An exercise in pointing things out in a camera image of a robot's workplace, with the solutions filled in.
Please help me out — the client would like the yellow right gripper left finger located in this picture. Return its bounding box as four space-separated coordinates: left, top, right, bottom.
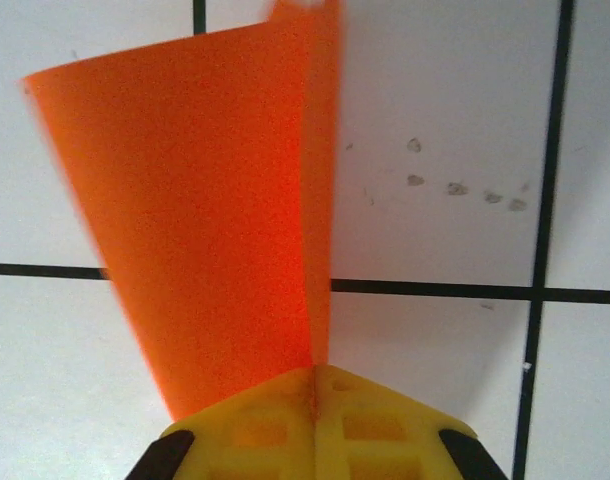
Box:
128 364 317 480

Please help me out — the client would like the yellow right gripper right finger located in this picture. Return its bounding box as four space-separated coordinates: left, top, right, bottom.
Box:
314 363 509 480

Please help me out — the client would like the orange paper sheet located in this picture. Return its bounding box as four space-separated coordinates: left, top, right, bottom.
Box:
17 0 347 426

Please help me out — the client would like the white grid mat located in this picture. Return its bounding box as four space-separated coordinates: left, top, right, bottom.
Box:
0 0 610 480

